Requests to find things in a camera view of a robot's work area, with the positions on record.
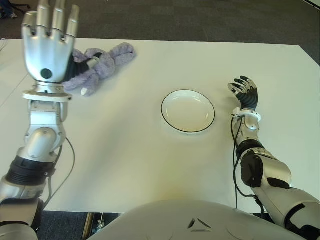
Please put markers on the white board edge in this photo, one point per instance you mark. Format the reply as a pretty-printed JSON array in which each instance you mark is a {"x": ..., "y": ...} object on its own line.
[{"x": 312, "y": 2}]

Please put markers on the silver robot torso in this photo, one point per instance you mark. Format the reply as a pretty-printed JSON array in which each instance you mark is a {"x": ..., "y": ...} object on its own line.
[{"x": 175, "y": 220}]

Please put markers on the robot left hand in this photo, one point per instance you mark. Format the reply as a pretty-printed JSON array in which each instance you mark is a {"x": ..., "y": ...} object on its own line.
[{"x": 47, "y": 52}]

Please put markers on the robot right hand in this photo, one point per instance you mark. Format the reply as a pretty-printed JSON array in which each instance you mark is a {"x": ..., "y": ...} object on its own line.
[{"x": 248, "y": 96}]

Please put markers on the white plate black rim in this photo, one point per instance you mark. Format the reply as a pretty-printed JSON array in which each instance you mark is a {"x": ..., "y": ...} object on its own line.
[{"x": 187, "y": 112}]

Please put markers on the person leg blue jeans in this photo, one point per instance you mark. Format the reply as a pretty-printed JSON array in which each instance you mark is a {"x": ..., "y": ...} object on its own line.
[{"x": 6, "y": 8}]

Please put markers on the metal table leg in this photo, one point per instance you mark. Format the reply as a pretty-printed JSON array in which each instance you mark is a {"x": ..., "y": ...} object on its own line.
[{"x": 88, "y": 225}]

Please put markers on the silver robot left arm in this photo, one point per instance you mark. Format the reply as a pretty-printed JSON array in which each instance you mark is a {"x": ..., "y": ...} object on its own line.
[{"x": 40, "y": 140}]

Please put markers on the black office chair base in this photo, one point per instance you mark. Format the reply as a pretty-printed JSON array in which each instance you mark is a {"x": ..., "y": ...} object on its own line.
[{"x": 18, "y": 6}]

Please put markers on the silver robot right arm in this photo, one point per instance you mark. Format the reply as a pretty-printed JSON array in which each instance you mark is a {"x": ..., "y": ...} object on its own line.
[{"x": 275, "y": 170}]

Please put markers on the purple plush doll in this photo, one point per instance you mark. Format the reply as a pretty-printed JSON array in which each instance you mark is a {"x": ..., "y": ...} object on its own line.
[{"x": 107, "y": 62}]

